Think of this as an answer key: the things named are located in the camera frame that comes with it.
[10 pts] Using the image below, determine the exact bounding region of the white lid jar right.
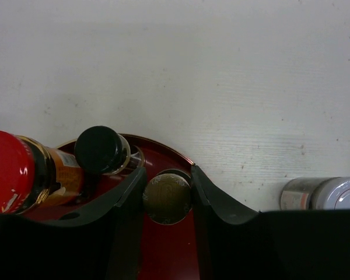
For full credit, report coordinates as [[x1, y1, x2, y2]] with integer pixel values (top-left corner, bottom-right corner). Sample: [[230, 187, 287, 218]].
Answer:
[[280, 177, 350, 210]]

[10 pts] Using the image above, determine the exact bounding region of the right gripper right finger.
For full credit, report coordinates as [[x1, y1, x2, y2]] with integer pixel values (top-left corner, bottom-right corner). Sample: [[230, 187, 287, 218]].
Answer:
[[191, 165, 350, 279]]

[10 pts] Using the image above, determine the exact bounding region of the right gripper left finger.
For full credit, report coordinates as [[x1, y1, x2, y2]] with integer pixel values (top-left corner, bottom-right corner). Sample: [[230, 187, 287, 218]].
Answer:
[[0, 167, 147, 279]]

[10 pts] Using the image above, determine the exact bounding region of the red round tray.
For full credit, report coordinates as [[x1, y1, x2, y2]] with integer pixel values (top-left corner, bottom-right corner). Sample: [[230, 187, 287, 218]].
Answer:
[[29, 134, 200, 279]]

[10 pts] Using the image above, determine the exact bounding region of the black cap spice bottle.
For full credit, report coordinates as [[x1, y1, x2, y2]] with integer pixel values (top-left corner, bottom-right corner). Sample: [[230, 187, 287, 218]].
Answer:
[[74, 125, 145, 176]]

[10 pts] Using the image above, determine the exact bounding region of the red cap sauce bottle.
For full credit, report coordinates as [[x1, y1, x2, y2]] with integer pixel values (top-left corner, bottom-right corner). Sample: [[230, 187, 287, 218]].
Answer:
[[0, 131, 90, 214]]

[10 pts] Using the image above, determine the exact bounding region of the yellow label oil bottle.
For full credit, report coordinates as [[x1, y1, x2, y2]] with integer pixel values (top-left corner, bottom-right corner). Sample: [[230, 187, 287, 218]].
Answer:
[[142, 169, 192, 225]]

